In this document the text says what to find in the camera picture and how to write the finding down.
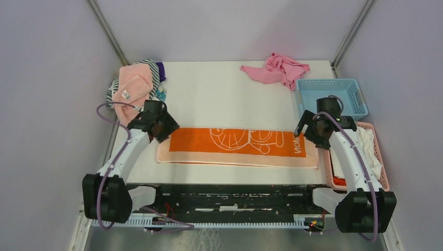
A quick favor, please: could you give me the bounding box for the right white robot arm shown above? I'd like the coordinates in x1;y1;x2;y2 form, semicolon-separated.
294;96;397;237

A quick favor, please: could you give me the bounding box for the blue plastic basket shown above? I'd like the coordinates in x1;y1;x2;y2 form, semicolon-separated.
295;78;369;121

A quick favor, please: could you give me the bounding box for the pink plastic basket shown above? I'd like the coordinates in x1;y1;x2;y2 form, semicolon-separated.
319;122;390;191

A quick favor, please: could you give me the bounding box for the orange cartoon towel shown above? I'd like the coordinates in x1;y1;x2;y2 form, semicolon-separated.
156;128;319;170

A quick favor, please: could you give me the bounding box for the light pink towel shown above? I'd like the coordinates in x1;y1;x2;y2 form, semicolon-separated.
112;63;153;126

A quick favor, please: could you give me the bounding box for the purple cloth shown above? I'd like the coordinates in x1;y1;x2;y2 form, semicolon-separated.
156;62;166;82

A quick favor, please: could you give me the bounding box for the striped cloth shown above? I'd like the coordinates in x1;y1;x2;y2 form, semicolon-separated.
106;59;160;109

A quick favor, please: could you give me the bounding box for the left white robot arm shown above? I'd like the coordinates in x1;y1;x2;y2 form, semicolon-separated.
82;99;180;230

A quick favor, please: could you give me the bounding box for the teal patterned cloth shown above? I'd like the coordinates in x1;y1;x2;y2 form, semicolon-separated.
154;86;167;102

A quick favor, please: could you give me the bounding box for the white cloth in basket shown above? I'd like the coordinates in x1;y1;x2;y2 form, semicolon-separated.
330;125;383;180

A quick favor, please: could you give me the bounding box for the white slotted cable duct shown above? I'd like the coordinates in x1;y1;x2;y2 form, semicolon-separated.
113;213;321;230

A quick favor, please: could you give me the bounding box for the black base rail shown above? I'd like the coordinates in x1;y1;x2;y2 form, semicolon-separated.
138;184;324;223

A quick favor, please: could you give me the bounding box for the pink crumpled towel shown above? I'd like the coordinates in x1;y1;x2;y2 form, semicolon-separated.
240;53;310;91

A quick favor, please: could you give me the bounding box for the orange cloth in basket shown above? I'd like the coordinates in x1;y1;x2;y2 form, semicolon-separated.
333;176;346;187

